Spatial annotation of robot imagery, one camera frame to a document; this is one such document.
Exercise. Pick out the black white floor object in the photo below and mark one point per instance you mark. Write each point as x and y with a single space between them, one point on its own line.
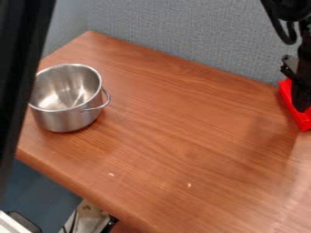
17 223

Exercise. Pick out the stainless steel pot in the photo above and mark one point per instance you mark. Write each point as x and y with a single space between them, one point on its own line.
69 97

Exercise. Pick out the table leg frame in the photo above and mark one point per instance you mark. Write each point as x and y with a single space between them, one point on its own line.
89 219

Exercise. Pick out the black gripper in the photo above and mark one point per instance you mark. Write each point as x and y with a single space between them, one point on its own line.
297 69

